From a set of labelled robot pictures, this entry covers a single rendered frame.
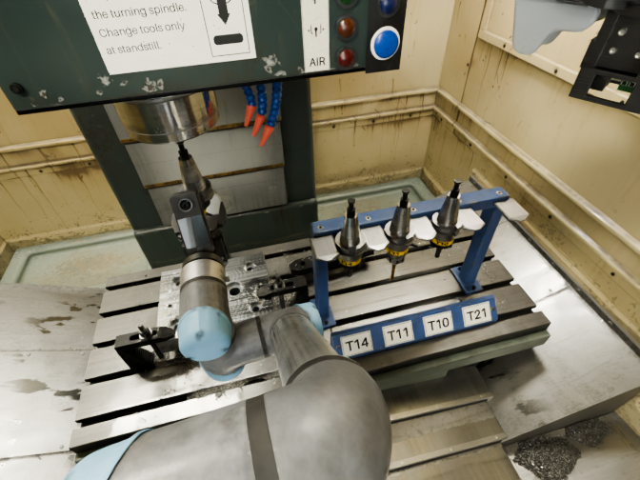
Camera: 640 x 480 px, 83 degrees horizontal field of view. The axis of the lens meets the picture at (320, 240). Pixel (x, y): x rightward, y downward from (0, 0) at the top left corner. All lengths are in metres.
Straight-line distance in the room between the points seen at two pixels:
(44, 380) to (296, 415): 1.25
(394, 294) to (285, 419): 0.84
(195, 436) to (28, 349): 1.29
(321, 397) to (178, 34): 0.37
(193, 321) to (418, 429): 0.71
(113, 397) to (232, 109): 0.82
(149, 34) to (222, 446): 0.38
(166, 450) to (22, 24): 0.39
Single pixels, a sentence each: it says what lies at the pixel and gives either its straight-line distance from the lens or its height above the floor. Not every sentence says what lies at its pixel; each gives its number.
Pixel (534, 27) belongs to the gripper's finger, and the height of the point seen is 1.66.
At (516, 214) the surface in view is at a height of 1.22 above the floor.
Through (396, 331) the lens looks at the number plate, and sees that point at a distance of 0.96.
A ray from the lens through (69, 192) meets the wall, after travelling 1.88.
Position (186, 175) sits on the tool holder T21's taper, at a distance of 0.74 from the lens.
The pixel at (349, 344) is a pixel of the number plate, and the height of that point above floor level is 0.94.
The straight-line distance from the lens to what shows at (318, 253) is 0.74.
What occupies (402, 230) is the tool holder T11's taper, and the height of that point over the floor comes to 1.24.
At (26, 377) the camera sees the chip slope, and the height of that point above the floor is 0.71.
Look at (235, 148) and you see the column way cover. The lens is 1.22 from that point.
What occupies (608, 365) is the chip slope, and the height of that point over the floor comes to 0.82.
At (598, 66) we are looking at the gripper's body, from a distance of 0.37.
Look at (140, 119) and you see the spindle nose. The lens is 0.64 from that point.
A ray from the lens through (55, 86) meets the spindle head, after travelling 0.49.
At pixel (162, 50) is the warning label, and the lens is 0.46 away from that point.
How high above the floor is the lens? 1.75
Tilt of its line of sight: 44 degrees down
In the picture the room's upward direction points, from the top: 3 degrees counter-clockwise
